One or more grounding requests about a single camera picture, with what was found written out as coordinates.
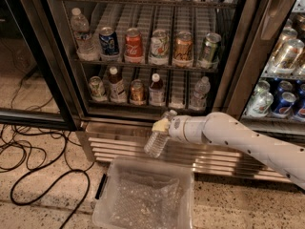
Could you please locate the black cable on floor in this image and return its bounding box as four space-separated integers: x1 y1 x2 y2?
0 38 95 229

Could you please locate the orange gold soda can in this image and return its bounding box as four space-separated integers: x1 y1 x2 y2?
173 31 193 67

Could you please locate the green white can right fridge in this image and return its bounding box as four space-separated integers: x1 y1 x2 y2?
247 92 274 117

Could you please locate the right glass fridge door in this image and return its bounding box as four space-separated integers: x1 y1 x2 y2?
213 0 305 135

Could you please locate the clear water bottle bottom shelf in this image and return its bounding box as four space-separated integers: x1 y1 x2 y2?
144 110 177 157

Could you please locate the clear water bottle shelf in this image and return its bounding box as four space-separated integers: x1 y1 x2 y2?
144 110 177 157
71 8 99 61

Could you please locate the brown tea bottle white cap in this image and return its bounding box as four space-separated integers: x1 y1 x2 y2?
149 73 165 106

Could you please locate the clear water bottle far right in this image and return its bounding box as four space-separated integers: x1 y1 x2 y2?
189 76 211 111

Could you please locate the red coca cola can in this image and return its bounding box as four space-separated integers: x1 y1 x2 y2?
124 28 143 63

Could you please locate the blue pepsi can right fridge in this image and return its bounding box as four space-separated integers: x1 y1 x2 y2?
271 92 296 118

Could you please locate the white green soda can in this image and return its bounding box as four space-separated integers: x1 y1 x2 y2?
149 30 169 65

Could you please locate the bubble wrap sheet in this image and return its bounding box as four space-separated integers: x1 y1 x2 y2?
111 173 183 229

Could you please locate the blue pepsi can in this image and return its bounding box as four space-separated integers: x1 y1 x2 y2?
99 27 120 58

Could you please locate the clear plastic bin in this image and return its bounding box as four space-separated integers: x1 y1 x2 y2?
92 156 194 229

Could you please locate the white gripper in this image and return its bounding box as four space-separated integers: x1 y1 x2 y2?
152 115 207 144

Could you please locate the clear water bottle middle shelf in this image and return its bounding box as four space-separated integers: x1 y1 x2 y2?
71 8 99 61

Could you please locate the open glass fridge door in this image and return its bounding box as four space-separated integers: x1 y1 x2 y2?
0 0 80 131

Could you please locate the brown juice bottle white cap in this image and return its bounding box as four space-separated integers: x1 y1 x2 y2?
108 67 127 103

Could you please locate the silver can right fridge upper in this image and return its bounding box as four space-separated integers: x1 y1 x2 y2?
268 39 304 74

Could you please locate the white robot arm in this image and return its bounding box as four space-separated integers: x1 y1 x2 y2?
144 111 305 189

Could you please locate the stainless steel fridge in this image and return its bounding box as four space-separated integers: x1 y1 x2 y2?
13 0 305 185

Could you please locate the gold can bottom shelf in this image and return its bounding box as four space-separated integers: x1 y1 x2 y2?
130 79 146 105

